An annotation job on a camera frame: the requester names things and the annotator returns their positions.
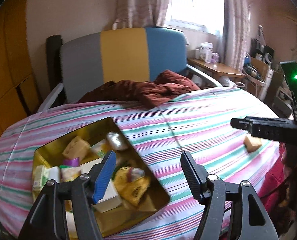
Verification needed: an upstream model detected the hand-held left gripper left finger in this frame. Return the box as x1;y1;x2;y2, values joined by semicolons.
18;150;117;240

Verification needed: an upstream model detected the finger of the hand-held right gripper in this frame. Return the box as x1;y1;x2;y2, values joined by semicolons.
231;118;254;133
245;116;297;125

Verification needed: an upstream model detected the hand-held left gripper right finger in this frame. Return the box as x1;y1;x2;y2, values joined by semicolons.
181;151;279;240

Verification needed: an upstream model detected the small green white box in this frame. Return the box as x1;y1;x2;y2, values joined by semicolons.
88;140;111;159

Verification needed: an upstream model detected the yellow snack packet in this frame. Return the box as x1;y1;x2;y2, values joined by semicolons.
113;166;151;205

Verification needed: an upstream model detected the pink yellow packet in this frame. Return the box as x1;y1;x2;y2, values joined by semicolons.
60;166;81;182

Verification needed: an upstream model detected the white packet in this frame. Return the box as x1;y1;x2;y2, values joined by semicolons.
47;166;61;183

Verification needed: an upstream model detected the golden tin box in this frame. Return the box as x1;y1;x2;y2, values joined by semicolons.
32;117;171;239

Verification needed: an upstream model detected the pale green box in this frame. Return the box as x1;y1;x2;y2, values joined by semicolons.
32;165;50;192

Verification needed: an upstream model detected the person's pink red garment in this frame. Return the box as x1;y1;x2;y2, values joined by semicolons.
261;140;297;213

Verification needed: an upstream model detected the striped bedsheet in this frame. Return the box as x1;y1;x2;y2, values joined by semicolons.
0;86;289;240

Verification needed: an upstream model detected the cardboard box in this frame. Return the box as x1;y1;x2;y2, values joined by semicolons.
249;56;270;80

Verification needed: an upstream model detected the wooden side table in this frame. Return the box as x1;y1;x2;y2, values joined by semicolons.
189;57;245;80

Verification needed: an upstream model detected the black shopping bag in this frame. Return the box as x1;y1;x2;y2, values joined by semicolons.
251;39;275;64

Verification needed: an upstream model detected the tall white carton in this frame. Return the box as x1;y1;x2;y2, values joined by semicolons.
201;42;213;63

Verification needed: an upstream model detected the red-brown crumpled cloth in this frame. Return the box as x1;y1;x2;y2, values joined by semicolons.
77;69;201;109

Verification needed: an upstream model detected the patterned beige curtain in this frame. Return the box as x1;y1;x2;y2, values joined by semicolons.
112;0;173;29
217;0;251;70

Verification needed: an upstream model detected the grey yellow blue headboard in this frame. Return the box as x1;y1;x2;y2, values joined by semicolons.
60;27;189;103

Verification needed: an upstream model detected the window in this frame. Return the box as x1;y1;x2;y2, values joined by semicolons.
167;0;225;34

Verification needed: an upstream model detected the wooden wardrobe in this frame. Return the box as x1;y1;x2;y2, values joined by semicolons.
0;0;42;153

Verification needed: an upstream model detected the grey bed rail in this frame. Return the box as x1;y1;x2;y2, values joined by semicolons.
186;64;223;88

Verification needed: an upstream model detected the white bed rail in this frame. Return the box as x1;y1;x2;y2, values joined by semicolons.
37;82;65;113

